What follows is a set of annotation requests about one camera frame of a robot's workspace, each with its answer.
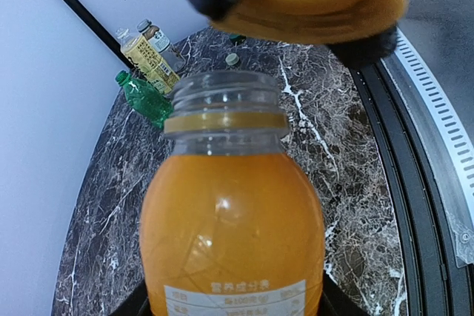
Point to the white slotted cable duct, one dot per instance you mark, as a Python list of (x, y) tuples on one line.
[(445, 141)]

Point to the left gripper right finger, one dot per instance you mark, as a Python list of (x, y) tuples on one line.
[(334, 302)]

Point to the yellow tea bottle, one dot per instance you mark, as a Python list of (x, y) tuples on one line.
[(142, 55)]

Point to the coffee latte bottle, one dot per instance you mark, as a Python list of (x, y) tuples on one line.
[(162, 45)]

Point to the cream bottle cap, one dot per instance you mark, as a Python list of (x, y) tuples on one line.
[(232, 59)]

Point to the right black frame post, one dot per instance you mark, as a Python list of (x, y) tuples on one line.
[(98, 29)]

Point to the green bottle cap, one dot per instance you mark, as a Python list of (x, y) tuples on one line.
[(237, 38)]

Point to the orange drink bottle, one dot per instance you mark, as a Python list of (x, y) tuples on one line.
[(230, 224)]

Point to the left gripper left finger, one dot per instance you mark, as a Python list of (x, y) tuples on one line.
[(136, 304)]

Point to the tan orange bottle cap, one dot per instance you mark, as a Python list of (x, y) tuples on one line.
[(311, 21)]

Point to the black front rail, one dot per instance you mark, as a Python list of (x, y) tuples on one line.
[(434, 284)]

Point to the green soda bottle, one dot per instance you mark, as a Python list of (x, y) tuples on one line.
[(145, 99)]

